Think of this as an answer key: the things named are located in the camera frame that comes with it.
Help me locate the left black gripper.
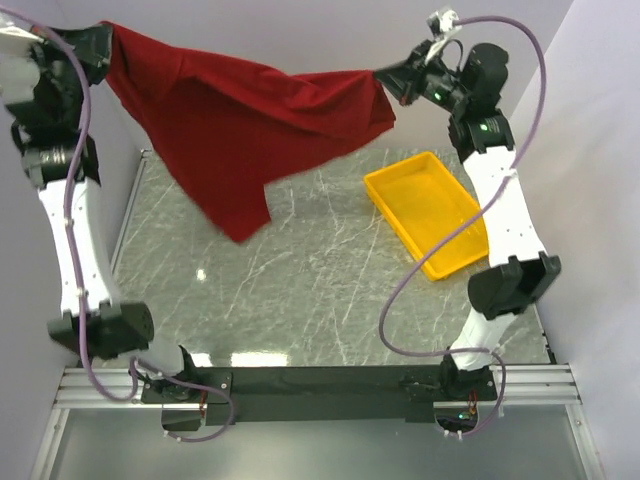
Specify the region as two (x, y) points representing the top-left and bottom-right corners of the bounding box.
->
(18, 21), (110, 131)

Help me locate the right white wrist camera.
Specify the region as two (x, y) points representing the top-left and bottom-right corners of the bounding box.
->
(427, 7), (461, 60)

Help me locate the red t shirt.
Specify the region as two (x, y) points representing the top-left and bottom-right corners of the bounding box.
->
(107, 25), (396, 243)

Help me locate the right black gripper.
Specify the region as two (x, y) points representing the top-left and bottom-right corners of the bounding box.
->
(372, 41), (469, 116)

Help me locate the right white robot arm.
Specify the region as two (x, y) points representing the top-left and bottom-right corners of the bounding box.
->
(374, 41), (561, 399)

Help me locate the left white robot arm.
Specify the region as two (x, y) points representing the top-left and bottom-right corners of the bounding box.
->
(1, 20), (200, 402)

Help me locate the yellow plastic tray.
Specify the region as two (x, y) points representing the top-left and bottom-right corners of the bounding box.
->
(363, 152), (489, 281)

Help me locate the black base crossbar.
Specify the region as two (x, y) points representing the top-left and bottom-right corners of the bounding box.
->
(139, 364), (499, 426)

